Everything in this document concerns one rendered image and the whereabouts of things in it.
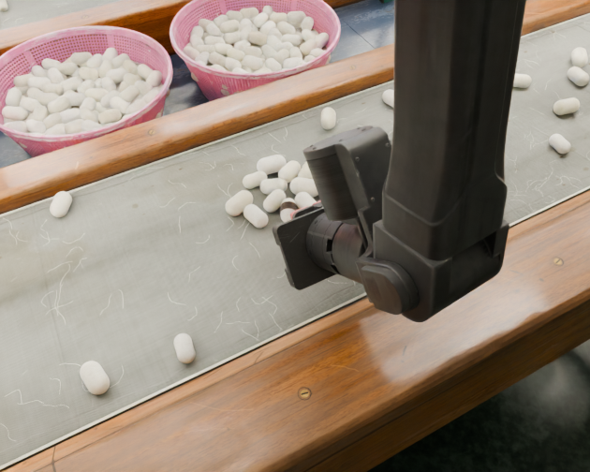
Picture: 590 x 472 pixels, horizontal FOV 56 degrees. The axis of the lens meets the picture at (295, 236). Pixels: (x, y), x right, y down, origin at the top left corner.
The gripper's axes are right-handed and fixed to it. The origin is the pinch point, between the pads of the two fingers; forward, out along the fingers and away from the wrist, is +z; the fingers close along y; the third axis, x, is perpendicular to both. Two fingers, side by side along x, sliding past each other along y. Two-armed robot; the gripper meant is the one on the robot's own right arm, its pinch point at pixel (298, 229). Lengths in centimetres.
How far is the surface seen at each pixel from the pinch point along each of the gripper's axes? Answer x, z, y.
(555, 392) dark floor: 68, 36, -61
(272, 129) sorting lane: -10.5, 15.8, -6.4
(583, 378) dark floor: 69, 36, -69
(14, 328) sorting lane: -0.7, 4.2, 30.3
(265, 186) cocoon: -4.8, 6.5, 0.0
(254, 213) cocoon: -2.9, 3.8, 3.1
